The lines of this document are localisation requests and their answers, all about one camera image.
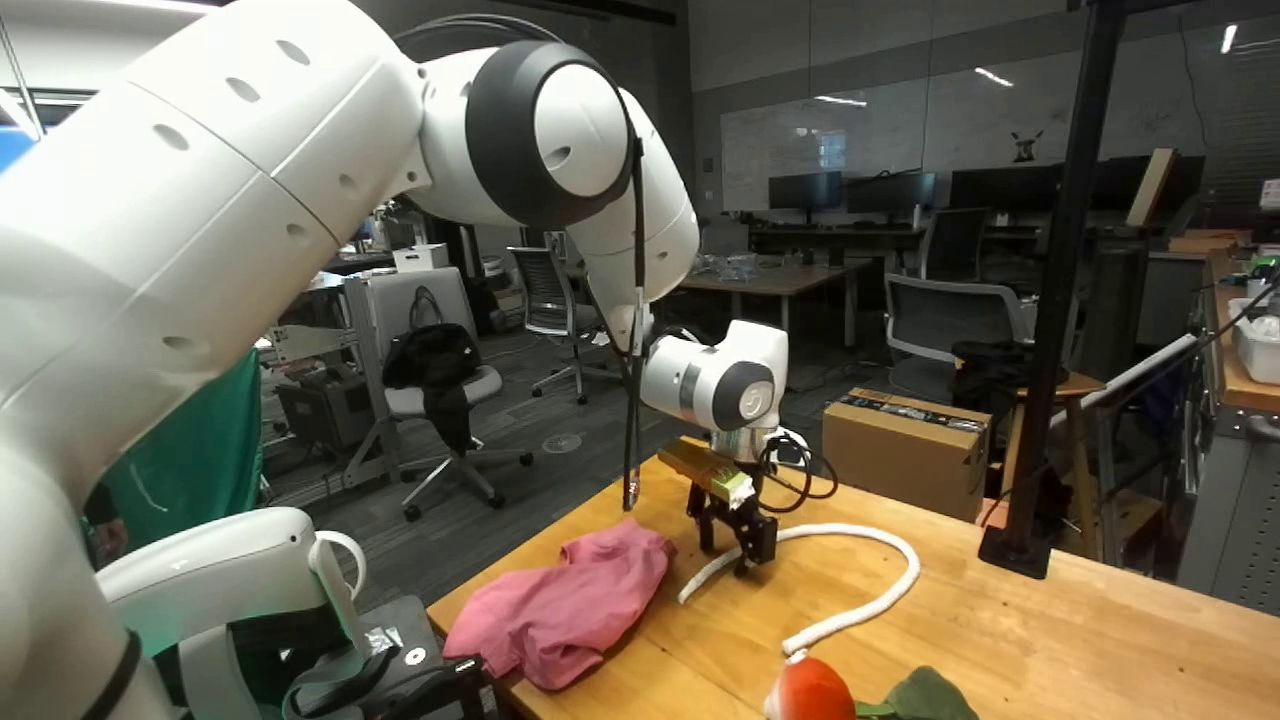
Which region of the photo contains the black computer monitor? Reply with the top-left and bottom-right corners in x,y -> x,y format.
850,163 -> 953,224
764,168 -> 856,222

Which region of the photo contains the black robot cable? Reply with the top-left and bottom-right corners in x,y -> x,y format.
615,93 -> 840,517

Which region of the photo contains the white rope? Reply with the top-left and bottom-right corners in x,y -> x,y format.
674,520 -> 925,666

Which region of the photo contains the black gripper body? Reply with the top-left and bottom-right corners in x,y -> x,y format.
687,482 -> 781,532

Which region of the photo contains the cardboard box with black tape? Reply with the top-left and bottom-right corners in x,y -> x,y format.
818,386 -> 994,525

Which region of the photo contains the green plush leaf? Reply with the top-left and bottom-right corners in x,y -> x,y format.
850,666 -> 983,720

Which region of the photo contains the wooden stool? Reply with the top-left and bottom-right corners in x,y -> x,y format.
1023,370 -> 1110,552

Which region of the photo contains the grey mesh office chair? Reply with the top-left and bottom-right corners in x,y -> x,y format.
504,244 -> 605,403

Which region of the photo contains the green table cloth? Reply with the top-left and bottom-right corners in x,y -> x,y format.
82,348 -> 266,552

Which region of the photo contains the grey padded office chair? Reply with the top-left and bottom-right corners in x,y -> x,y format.
883,274 -> 1035,372

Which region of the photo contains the black jacket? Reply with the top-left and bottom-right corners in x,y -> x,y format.
379,322 -> 489,455

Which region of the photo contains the black control box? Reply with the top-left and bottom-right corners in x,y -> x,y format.
276,594 -> 504,720

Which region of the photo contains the leaning wooden plank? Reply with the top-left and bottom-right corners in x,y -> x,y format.
1124,146 -> 1179,231

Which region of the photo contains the silver metal pole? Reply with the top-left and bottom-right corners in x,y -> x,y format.
1077,329 -> 1202,418

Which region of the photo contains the white plastic tray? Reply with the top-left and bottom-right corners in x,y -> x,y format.
1233,311 -> 1280,394

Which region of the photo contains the black office chair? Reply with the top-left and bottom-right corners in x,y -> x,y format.
379,315 -> 535,525

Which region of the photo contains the pink cloth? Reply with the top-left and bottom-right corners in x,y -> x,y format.
439,517 -> 674,698

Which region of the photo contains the black vertical post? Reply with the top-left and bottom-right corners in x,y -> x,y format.
975,0 -> 1127,579

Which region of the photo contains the wooden workbench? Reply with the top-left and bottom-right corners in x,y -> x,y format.
1202,231 -> 1280,418

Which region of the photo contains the white desk cabinet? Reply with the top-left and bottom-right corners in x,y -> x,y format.
335,265 -> 475,403

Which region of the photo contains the red plush tomato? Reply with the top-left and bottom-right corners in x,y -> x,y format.
761,654 -> 858,720

